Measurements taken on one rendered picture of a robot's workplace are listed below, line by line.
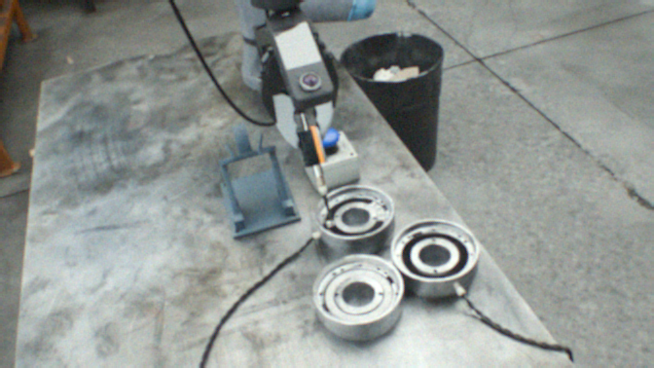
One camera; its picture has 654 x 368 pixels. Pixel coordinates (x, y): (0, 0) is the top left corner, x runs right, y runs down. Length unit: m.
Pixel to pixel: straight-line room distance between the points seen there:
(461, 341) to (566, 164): 1.60
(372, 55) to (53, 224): 1.43
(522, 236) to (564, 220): 0.15
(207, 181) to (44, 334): 0.33
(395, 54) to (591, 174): 0.78
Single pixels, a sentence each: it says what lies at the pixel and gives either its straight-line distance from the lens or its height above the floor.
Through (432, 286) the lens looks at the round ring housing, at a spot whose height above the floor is 0.83.
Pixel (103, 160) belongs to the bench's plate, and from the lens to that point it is 1.13.
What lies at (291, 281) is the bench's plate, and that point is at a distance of 0.80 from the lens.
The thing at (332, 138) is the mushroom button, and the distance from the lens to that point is 0.90.
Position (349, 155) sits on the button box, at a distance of 0.91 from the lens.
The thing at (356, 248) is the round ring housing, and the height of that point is 0.82.
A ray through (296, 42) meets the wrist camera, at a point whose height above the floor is 1.08.
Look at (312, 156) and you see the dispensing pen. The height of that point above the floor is 0.92.
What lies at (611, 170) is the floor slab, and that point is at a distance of 2.28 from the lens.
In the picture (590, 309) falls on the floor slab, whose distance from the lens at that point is 1.83.
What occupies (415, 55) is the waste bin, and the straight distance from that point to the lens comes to 2.19.
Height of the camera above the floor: 1.39
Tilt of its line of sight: 39 degrees down
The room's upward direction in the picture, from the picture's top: 10 degrees counter-clockwise
